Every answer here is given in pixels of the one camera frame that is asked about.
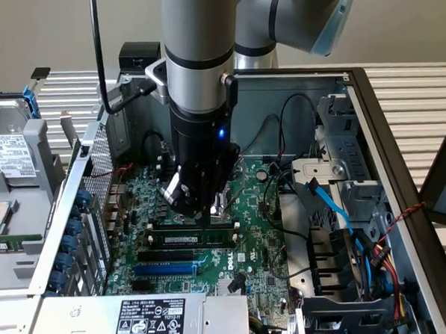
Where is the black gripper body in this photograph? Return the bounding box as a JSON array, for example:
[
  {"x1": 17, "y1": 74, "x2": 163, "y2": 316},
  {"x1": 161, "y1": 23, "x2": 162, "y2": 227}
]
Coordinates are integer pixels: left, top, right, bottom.
[{"x1": 163, "y1": 104, "x2": 235, "y2": 214}]

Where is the green RAM stick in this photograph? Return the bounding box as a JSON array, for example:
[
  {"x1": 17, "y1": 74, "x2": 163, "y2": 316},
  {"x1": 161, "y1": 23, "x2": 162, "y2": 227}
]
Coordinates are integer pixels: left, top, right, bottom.
[
  {"x1": 0, "y1": 232, "x2": 43, "y2": 258},
  {"x1": 152, "y1": 226, "x2": 238, "y2": 251}
]

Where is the metal socket cover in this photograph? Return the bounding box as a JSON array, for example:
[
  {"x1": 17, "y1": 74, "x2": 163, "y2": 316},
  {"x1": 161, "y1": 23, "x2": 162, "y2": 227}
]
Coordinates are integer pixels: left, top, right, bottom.
[{"x1": 223, "y1": 155, "x2": 247, "y2": 217}]

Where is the CPU socket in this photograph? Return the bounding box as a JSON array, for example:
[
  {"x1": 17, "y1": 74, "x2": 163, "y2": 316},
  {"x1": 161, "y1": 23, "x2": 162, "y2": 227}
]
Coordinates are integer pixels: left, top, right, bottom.
[{"x1": 208, "y1": 188, "x2": 234, "y2": 223}]

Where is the green Dell motherboard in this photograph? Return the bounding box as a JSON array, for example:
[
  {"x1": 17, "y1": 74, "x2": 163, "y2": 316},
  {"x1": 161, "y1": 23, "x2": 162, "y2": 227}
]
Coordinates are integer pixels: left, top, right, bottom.
[{"x1": 103, "y1": 149, "x2": 310, "y2": 318}]

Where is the long black expansion slot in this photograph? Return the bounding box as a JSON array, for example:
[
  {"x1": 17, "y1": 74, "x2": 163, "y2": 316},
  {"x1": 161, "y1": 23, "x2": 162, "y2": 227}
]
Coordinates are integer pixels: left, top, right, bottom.
[{"x1": 137, "y1": 247, "x2": 196, "y2": 267}]

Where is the blue expansion slot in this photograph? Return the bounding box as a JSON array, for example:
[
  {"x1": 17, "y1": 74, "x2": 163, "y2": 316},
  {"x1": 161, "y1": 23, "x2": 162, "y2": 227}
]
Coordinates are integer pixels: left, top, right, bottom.
[{"x1": 134, "y1": 260, "x2": 199, "y2": 282}]

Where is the short black expansion slot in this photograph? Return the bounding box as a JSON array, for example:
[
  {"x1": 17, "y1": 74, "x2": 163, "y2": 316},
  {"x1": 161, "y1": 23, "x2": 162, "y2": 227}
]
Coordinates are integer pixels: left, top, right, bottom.
[{"x1": 131, "y1": 279, "x2": 157, "y2": 294}]

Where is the open PC case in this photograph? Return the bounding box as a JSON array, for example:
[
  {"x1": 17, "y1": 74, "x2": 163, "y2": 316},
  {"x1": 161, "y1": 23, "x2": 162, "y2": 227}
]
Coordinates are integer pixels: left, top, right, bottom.
[{"x1": 25, "y1": 51, "x2": 446, "y2": 334}]

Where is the blue card retainer knob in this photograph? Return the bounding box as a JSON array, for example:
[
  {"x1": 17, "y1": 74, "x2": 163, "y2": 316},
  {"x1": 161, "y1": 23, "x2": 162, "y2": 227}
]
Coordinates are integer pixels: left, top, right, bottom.
[
  {"x1": 55, "y1": 253, "x2": 74, "y2": 273},
  {"x1": 74, "y1": 188, "x2": 94, "y2": 209},
  {"x1": 60, "y1": 235, "x2": 80, "y2": 255},
  {"x1": 65, "y1": 217, "x2": 85, "y2": 236},
  {"x1": 48, "y1": 270, "x2": 69, "y2": 293}
]

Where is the silver chipset heat sink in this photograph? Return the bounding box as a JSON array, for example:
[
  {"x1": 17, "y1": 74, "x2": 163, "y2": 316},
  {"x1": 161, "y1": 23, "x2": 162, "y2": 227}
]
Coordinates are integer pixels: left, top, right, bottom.
[{"x1": 216, "y1": 277, "x2": 243, "y2": 297}]

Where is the black plastic block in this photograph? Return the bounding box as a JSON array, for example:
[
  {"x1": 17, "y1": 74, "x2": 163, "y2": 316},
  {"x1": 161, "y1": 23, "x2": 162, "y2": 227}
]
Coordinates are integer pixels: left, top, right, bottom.
[{"x1": 117, "y1": 40, "x2": 163, "y2": 72}]

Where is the metal disk bay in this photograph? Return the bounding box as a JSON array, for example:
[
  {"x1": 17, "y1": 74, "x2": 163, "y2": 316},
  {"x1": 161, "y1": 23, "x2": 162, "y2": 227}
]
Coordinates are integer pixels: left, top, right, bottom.
[{"x1": 286, "y1": 90, "x2": 398, "y2": 236}]

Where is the black plastic fan shroud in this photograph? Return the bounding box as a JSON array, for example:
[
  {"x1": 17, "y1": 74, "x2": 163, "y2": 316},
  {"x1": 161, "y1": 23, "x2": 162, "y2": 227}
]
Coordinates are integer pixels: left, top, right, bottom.
[{"x1": 303, "y1": 224, "x2": 370, "y2": 300}]

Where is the silver power supply with label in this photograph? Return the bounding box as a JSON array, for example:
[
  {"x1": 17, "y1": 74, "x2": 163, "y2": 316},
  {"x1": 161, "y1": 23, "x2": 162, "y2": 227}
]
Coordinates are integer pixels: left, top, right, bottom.
[{"x1": 30, "y1": 282, "x2": 254, "y2": 334}]

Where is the grey parts rack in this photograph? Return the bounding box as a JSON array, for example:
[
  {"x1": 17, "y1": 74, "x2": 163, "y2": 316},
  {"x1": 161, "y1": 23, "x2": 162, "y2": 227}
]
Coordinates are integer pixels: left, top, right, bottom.
[{"x1": 0, "y1": 116, "x2": 71, "y2": 296}]

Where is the blue plastic disk caddy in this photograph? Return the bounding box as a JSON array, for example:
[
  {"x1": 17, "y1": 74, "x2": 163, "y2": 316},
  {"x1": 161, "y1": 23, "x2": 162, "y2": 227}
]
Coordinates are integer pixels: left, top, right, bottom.
[{"x1": 0, "y1": 83, "x2": 41, "y2": 123}]

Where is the black table end cap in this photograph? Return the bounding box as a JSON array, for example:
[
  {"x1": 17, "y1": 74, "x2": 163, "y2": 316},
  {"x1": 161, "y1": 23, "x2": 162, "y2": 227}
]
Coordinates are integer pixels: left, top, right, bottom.
[{"x1": 30, "y1": 66, "x2": 52, "y2": 81}]

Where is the silver hard disk white label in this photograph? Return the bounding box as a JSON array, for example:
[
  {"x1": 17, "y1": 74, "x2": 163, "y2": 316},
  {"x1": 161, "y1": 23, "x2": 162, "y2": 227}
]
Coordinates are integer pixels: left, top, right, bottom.
[{"x1": 0, "y1": 99, "x2": 43, "y2": 188}]

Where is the dark grey disk bay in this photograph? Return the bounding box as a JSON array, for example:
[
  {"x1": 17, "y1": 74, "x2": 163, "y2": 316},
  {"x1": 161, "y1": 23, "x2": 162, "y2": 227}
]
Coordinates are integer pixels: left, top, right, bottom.
[{"x1": 295, "y1": 293, "x2": 416, "y2": 334}]

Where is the black framed panel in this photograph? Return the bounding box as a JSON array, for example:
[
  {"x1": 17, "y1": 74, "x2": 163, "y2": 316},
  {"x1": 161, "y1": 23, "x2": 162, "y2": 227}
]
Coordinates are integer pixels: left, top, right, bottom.
[{"x1": 417, "y1": 74, "x2": 446, "y2": 226}]

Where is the black wire with metal plug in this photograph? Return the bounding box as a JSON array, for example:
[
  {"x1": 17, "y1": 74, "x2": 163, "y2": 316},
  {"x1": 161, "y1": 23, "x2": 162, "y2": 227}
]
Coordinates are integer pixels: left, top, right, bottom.
[{"x1": 140, "y1": 130, "x2": 173, "y2": 166}]

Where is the black wire low arc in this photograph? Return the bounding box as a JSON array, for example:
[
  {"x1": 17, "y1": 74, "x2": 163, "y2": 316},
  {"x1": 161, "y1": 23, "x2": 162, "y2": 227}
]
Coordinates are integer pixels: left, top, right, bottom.
[{"x1": 241, "y1": 111, "x2": 283, "y2": 160}]

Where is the thin red wire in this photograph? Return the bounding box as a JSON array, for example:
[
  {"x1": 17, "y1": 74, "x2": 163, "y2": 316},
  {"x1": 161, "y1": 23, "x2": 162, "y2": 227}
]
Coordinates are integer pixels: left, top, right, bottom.
[{"x1": 87, "y1": 160, "x2": 137, "y2": 223}]

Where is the black camera cable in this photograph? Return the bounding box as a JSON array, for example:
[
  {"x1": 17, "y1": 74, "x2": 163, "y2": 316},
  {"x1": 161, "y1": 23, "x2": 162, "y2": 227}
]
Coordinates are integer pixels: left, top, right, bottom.
[{"x1": 81, "y1": 0, "x2": 162, "y2": 119}]

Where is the silver camera bracket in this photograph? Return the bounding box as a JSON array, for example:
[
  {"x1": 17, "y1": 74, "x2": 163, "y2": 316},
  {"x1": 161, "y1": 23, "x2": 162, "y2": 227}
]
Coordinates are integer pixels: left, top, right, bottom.
[{"x1": 142, "y1": 56, "x2": 173, "y2": 106}]

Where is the black wire large loop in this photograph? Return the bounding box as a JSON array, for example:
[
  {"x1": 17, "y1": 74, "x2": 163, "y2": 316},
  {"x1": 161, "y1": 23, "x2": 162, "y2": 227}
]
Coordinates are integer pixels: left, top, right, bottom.
[{"x1": 276, "y1": 92, "x2": 318, "y2": 162}]

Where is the black wire plug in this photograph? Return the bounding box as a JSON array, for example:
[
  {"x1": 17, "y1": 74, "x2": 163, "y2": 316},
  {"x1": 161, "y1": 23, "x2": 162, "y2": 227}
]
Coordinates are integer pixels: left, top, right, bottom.
[{"x1": 226, "y1": 272, "x2": 247, "y2": 293}]

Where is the blue flat SATA wire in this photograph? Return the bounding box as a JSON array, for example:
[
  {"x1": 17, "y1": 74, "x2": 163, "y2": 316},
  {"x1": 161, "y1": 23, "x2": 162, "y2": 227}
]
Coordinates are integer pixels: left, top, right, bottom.
[{"x1": 301, "y1": 177, "x2": 371, "y2": 258}]

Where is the red black twisted wire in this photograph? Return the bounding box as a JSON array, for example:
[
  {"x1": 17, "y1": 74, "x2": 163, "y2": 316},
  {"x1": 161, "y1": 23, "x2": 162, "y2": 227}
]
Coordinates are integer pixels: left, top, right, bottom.
[{"x1": 374, "y1": 199, "x2": 430, "y2": 253}]

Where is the coloured power wire bundle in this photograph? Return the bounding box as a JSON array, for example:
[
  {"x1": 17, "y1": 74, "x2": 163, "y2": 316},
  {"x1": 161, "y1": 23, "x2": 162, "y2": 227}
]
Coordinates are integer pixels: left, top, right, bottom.
[{"x1": 349, "y1": 233, "x2": 415, "y2": 331}]

